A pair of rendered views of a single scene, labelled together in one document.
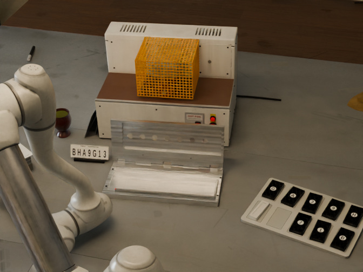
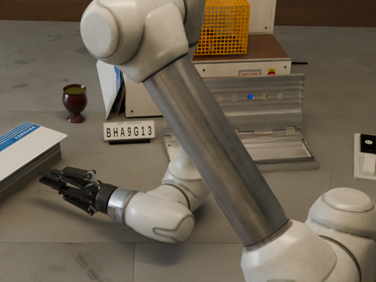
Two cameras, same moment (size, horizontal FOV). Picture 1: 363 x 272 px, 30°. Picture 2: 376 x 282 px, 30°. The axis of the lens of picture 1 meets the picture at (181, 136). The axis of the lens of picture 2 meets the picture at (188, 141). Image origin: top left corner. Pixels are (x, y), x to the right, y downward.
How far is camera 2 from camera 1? 1.09 m
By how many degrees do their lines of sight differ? 18
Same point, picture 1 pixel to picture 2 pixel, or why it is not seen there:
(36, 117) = (193, 22)
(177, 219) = (281, 187)
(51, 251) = (265, 197)
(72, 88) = (55, 72)
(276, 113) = (311, 75)
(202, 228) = (317, 192)
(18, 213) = (213, 149)
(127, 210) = not seen: hidden behind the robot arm
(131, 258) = (349, 201)
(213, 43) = not seen: outside the picture
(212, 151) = (288, 108)
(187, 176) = (264, 142)
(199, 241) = not seen: hidden behind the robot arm
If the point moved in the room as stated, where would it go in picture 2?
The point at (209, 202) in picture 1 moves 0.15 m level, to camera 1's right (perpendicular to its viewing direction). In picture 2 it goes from (309, 164) to (353, 157)
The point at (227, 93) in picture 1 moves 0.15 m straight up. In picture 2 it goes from (277, 46) to (282, 4)
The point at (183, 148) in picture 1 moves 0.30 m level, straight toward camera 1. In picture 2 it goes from (254, 109) to (297, 157)
